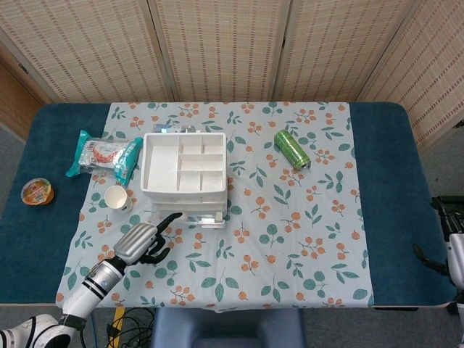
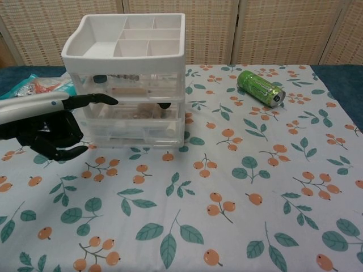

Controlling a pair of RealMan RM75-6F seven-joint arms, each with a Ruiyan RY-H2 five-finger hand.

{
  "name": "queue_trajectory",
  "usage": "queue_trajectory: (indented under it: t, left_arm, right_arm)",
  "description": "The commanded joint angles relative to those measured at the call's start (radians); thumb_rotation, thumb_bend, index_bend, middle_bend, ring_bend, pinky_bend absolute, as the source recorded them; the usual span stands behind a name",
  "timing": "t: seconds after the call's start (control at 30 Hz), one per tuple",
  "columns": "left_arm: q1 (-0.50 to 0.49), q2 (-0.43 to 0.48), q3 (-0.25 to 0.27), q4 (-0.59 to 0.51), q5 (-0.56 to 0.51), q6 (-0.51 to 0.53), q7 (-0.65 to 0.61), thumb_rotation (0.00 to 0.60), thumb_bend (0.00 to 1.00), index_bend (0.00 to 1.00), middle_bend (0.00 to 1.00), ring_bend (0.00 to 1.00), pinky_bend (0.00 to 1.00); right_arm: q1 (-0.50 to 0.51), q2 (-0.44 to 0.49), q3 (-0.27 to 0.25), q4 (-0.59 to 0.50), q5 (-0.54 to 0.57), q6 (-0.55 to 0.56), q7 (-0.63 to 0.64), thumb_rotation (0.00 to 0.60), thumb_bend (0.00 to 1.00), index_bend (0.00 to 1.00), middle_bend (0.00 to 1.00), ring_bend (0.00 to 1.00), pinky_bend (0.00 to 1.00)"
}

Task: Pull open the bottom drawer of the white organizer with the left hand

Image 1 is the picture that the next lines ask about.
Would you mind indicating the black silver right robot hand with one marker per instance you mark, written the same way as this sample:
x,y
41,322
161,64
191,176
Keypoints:
x,y
447,214

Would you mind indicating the woven folding screen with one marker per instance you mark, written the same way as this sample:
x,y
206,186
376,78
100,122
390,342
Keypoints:
x,y
224,47

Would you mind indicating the table with blue cover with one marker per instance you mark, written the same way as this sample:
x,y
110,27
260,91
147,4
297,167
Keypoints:
x,y
391,181

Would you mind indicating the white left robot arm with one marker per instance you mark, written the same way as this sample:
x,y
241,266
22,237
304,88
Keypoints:
x,y
87,293

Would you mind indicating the yellow floor tape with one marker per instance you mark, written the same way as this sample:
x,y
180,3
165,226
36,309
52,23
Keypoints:
x,y
117,326

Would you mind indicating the brown wooden door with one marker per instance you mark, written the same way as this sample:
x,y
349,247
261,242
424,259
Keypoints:
x,y
14,101

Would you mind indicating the white flower print paper cup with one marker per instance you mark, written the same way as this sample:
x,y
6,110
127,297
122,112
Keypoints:
x,y
117,199

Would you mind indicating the clear blister pack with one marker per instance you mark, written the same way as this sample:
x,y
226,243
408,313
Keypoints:
x,y
174,128

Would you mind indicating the clear plastic drawer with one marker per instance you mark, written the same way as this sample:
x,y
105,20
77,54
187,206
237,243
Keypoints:
x,y
188,200
203,219

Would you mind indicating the blue padded chair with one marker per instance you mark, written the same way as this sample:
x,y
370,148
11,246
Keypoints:
x,y
228,330

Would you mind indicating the orange jelly cup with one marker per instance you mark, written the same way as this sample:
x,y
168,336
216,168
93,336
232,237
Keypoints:
x,y
37,192

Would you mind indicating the fruit and leaf print tablecloth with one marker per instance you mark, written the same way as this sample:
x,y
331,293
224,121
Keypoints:
x,y
253,235

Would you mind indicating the green energy drink can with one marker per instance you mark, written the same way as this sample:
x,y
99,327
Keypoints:
x,y
291,148

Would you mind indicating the teal snack bag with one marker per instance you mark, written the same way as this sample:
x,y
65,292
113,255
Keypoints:
x,y
105,156

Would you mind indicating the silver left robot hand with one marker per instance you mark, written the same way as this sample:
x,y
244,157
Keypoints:
x,y
137,241

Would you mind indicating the white plastic drawer organizer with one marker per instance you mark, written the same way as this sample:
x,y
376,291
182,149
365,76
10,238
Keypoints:
x,y
163,166

